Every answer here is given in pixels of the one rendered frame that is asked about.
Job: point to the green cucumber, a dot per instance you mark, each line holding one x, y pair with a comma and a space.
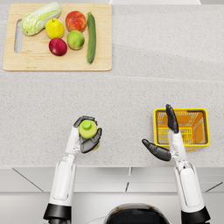
91, 38

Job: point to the green tea bottle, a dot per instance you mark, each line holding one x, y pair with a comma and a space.
87, 129

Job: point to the dark round robot body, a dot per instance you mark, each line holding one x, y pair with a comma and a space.
136, 214

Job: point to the wooden cutting board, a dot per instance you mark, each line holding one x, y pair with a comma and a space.
35, 58

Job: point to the dark red plum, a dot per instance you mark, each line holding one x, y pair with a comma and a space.
58, 46

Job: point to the yellow lemon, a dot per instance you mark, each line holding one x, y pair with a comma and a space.
54, 28

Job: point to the green napa cabbage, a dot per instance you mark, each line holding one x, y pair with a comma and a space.
39, 18

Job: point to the green apple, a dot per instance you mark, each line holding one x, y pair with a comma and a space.
75, 39

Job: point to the yellow slatted basket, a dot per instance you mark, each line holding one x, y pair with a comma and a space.
195, 128

